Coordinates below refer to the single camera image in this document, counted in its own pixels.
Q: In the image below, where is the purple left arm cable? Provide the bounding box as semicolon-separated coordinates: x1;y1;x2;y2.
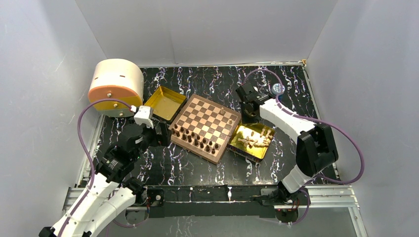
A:
77;98;136;200

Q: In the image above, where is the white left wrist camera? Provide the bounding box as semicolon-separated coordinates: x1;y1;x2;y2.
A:
131;106;154;128

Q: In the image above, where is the cream orange round appliance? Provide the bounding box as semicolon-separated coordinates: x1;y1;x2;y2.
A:
87;59;144;107

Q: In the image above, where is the dark chess pieces row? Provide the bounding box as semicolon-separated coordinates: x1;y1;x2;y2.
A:
170;124;221;157

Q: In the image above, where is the black aluminium base frame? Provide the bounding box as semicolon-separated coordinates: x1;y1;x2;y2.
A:
62;185;361;226

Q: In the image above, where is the empty gold tin box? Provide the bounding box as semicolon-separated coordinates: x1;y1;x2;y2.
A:
144;86;187;124

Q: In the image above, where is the wooden chess board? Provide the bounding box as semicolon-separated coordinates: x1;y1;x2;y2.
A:
171;94;242;164

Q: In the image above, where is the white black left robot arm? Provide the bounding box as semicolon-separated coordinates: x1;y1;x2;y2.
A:
39;122;176;237

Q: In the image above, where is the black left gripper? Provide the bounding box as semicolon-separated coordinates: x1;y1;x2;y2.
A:
131;120;172;161

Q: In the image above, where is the white pieces pile in tin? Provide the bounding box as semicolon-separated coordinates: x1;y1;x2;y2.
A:
238;128;273;148

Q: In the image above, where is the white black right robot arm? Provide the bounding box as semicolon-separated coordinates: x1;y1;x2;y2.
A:
236;82;338;204

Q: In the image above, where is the gold tin with white pieces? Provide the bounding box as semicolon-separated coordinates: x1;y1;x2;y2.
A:
227;123;275;163

